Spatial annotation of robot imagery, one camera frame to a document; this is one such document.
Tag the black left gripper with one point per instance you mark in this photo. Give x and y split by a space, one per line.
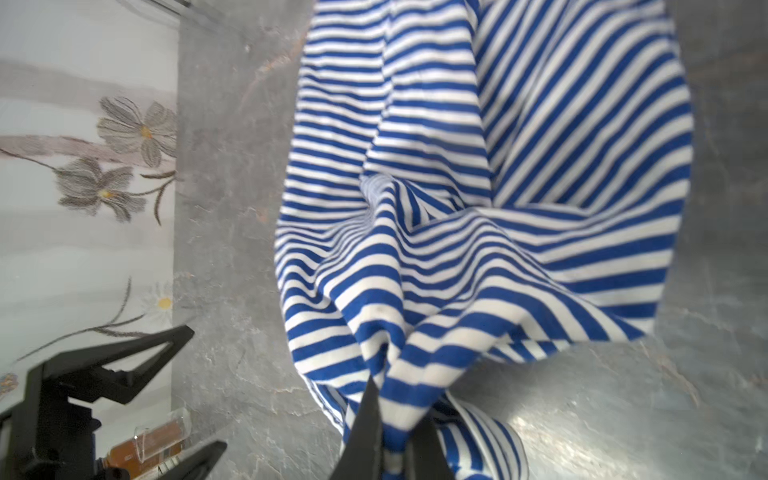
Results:
46 436

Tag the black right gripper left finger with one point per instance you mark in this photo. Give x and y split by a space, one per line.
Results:
362 457

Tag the amber spice jar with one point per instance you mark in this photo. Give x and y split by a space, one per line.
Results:
153 449

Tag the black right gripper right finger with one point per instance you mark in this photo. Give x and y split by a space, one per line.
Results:
424 457

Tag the blue white striped tank top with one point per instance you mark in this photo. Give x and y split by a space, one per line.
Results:
474 180

